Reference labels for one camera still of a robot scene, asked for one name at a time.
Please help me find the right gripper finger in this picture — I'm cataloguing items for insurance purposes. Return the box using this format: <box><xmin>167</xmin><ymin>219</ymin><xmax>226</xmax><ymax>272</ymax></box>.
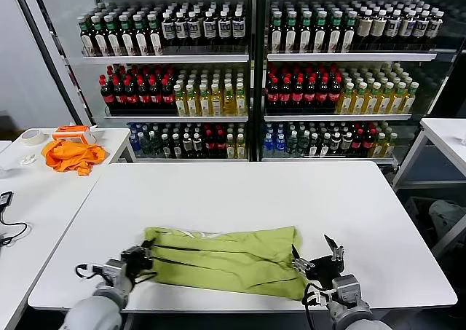
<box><xmin>291</xmin><ymin>243</ymin><xmax>317</xmax><ymax>272</ymax></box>
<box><xmin>323</xmin><ymin>234</ymin><xmax>346</xmax><ymax>263</ymax></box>

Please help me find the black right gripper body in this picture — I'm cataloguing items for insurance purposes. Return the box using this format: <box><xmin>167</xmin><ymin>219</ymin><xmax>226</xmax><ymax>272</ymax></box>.
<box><xmin>307</xmin><ymin>256</ymin><xmax>347</xmax><ymax>288</ymax></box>

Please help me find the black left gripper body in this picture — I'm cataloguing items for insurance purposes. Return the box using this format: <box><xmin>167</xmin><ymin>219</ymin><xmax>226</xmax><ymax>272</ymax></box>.
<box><xmin>125</xmin><ymin>252</ymin><xmax>154</xmax><ymax>277</ymax></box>

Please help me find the light green t-shirt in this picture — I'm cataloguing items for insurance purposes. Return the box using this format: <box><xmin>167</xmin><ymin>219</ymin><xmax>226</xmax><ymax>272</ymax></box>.
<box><xmin>143</xmin><ymin>226</ymin><xmax>310</xmax><ymax>302</ymax></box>

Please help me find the cola bottle red cap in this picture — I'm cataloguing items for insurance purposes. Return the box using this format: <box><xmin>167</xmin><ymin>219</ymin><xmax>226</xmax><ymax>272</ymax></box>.
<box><xmin>216</xmin><ymin>129</ymin><xmax>227</xmax><ymax>159</ymax></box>
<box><xmin>113</xmin><ymin>75</ymin><xmax>127</xmax><ymax>107</ymax></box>
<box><xmin>317</xmin><ymin>76</ymin><xmax>331</xmax><ymax>107</ymax></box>
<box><xmin>352</xmin><ymin>128</ymin><xmax>366</xmax><ymax>157</ymax></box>
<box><xmin>363</xmin><ymin>127</ymin><xmax>377</xmax><ymax>157</ymax></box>
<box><xmin>138</xmin><ymin>75</ymin><xmax>152</xmax><ymax>107</ymax></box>
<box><xmin>292</xmin><ymin>76</ymin><xmax>307</xmax><ymax>107</ymax></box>
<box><xmin>328</xmin><ymin>75</ymin><xmax>344</xmax><ymax>107</ymax></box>
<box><xmin>267</xmin><ymin>76</ymin><xmax>282</xmax><ymax>107</ymax></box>
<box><xmin>304</xmin><ymin>76</ymin><xmax>319</xmax><ymax>107</ymax></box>
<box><xmin>125</xmin><ymin>75</ymin><xmax>141</xmax><ymax>107</ymax></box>
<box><xmin>150</xmin><ymin>75</ymin><xmax>164</xmax><ymax>107</ymax></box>
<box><xmin>205</xmin><ymin>128</ymin><xmax>218</xmax><ymax>159</ymax></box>
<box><xmin>100</xmin><ymin>74</ymin><xmax>115</xmax><ymax>107</ymax></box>
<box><xmin>162</xmin><ymin>75</ymin><xmax>176</xmax><ymax>107</ymax></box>
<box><xmin>280</xmin><ymin>76</ymin><xmax>294</xmax><ymax>107</ymax></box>

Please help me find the white side table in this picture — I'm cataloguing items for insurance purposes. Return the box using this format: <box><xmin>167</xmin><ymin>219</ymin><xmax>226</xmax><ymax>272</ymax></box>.
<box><xmin>0</xmin><ymin>127</ymin><xmax>138</xmax><ymax>180</ymax></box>
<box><xmin>392</xmin><ymin>117</ymin><xmax>466</xmax><ymax>192</ymax></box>

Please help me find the crumpled orange cloth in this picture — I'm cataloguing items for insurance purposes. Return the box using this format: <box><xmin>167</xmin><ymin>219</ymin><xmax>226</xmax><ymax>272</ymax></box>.
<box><xmin>42</xmin><ymin>139</ymin><xmax>108</xmax><ymax>177</ymax></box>

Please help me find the grey plastic bag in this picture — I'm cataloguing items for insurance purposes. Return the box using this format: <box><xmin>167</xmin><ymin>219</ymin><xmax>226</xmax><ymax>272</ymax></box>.
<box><xmin>428</xmin><ymin>200</ymin><xmax>466</xmax><ymax>236</ymax></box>

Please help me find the orange white box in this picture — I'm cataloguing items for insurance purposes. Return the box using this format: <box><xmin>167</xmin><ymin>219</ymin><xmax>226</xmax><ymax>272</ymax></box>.
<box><xmin>52</xmin><ymin>125</ymin><xmax>97</xmax><ymax>146</ymax></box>

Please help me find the white shelf board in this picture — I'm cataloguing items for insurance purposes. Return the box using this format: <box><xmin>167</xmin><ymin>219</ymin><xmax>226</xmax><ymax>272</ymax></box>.
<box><xmin>266</xmin><ymin>52</ymin><xmax>438</xmax><ymax>63</ymax></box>
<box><xmin>82</xmin><ymin>54</ymin><xmax>250</xmax><ymax>66</ymax></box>
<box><xmin>104</xmin><ymin>115</ymin><xmax>250</xmax><ymax>123</ymax></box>
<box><xmin>264</xmin><ymin>114</ymin><xmax>414</xmax><ymax>122</ymax></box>

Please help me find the beige tape roll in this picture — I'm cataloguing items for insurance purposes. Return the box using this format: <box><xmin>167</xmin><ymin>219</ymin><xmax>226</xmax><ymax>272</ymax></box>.
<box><xmin>20</xmin><ymin>128</ymin><xmax>47</xmax><ymax>147</ymax></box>

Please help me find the glass drinks shelf unit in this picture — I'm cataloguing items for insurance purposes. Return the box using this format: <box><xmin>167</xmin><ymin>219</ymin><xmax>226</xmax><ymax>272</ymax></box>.
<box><xmin>254</xmin><ymin>0</ymin><xmax>466</xmax><ymax>167</ymax></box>
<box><xmin>36</xmin><ymin>0</ymin><xmax>256</xmax><ymax>163</ymax></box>

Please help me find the dark bottle green cap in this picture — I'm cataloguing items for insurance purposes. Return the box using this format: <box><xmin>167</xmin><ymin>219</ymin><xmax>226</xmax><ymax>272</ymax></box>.
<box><xmin>91</xmin><ymin>15</ymin><xmax>109</xmax><ymax>57</ymax></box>
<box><xmin>270</xmin><ymin>11</ymin><xmax>285</xmax><ymax>54</ymax></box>
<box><xmin>342</xmin><ymin>11</ymin><xmax>359</xmax><ymax>54</ymax></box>
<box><xmin>285</xmin><ymin>11</ymin><xmax>299</xmax><ymax>54</ymax></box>
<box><xmin>103</xmin><ymin>14</ymin><xmax>123</xmax><ymax>57</ymax></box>
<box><xmin>118</xmin><ymin>14</ymin><xmax>136</xmax><ymax>57</ymax></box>
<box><xmin>78</xmin><ymin>15</ymin><xmax>96</xmax><ymax>57</ymax></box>
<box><xmin>328</xmin><ymin>11</ymin><xmax>344</xmax><ymax>54</ymax></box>
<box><xmin>314</xmin><ymin>11</ymin><xmax>329</xmax><ymax>54</ymax></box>
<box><xmin>299</xmin><ymin>11</ymin><xmax>314</xmax><ymax>54</ymax></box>
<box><xmin>146</xmin><ymin>13</ymin><xmax>164</xmax><ymax>56</ymax></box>
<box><xmin>133</xmin><ymin>14</ymin><xmax>150</xmax><ymax>57</ymax></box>

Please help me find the dark bottle blue label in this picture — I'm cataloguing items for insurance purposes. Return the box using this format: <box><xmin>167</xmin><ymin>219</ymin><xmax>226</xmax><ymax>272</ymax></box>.
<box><xmin>187</xmin><ymin>11</ymin><xmax>202</xmax><ymax>48</ymax></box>
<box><xmin>425</xmin><ymin>11</ymin><xmax>445</xmax><ymax>50</ymax></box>
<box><xmin>412</xmin><ymin>10</ymin><xmax>430</xmax><ymax>50</ymax></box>
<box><xmin>218</xmin><ymin>10</ymin><xmax>232</xmax><ymax>48</ymax></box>
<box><xmin>175</xmin><ymin>12</ymin><xmax>189</xmax><ymax>48</ymax></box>
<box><xmin>162</xmin><ymin>12</ymin><xmax>176</xmax><ymax>48</ymax></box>
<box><xmin>399</xmin><ymin>10</ymin><xmax>416</xmax><ymax>50</ymax></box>
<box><xmin>203</xmin><ymin>11</ymin><xmax>218</xmax><ymax>48</ymax></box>
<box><xmin>385</xmin><ymin>9</ymin><xmax>402</xmax><ymax>50</ymax></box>
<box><xmin>232</xmin><ymin>10</ymin><xmax>246</xmax><ymax>48</ymax></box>

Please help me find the dark bottle beige label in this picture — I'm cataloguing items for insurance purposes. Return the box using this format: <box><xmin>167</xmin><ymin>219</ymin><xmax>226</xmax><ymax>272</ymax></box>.
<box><xmin>357</xmin><ymin>9</ymin><xmax>374</xmax><ymax>50</ymax></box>
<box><xmin>371</xmin><ymin>9</ymin><xmax>388</xmax><ymax>50</ymax></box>

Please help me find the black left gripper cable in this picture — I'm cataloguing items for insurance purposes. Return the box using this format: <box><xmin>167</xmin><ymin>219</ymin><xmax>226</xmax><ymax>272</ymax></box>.
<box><xmin>133</xmin><ymin>270</ymin><xmax>158</xmax><ymax>283</ymax></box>

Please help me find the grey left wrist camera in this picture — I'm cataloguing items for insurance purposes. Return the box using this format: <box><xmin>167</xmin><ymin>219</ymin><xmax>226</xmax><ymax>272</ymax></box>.
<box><xmin>101</xmin><ymin>259</ymin><xmax>127</xmax><ymax>284</ymax></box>

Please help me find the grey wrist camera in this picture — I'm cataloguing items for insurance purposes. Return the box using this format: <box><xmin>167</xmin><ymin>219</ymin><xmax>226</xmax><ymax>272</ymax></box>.
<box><xmin>101</xmin><ymin>259</ymin><xmax>127</xmax><ymax>284</ymax></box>
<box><xmin>331</xmin><ymin>274</ymin><xmax>362</xmax><ymax>305</ymax></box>

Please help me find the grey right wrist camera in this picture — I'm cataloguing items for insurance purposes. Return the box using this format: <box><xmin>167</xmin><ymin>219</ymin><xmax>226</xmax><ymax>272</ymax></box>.
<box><xmin>331</xmin><ymin>274</ymin><xmax>362</xmax><ymax>305</ymax></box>

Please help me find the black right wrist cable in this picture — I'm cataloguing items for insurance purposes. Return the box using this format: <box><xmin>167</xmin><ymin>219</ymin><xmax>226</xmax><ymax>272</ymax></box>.
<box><xmin>301</xmin><ymin>281</ymin><xmax>334</xmax><ymax>330</ymax></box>

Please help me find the black left camera cable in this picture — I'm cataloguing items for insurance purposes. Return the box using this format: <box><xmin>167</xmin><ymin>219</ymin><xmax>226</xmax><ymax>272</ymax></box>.
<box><xmin>75</xmin><ymin>263</ymin><xmax>105</xmax><ymax>279</ymax></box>

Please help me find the thin black adapter cable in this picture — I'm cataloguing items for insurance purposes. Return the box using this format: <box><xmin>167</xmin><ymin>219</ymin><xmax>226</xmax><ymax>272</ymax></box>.
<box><xmin>0</xmin><ymin>205</ymin><xmax>29</xmax><ymax>247</ymax></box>

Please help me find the black slanted metal post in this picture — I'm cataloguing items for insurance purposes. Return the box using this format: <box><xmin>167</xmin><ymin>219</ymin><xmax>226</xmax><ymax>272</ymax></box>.
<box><xmin>10</xmin><ymin>0</ymin><xmax>88</xmax><ymax>127</ymax></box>

